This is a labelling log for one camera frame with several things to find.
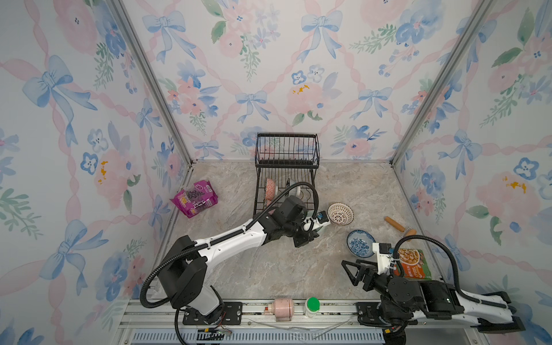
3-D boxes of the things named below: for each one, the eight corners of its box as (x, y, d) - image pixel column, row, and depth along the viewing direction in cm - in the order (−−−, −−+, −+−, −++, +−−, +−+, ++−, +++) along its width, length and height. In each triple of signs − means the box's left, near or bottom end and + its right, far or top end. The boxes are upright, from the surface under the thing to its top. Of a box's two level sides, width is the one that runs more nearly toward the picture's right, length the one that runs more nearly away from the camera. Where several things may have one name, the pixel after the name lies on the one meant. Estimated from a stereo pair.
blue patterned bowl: (343, 251, 90) (345, 247, 87) (347, 231, 96) (350, 226, 93) (369, 261, 88) (373, 257, 84) (372, 239, 94) (376, 234, 90)
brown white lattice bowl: (328, 226, 98) (330, 221, 94) (325, 207, 104) (327, 202, 100) (352, 226, 98) (355, 221, 94) (348, 207, 104) (350, 202, 100)
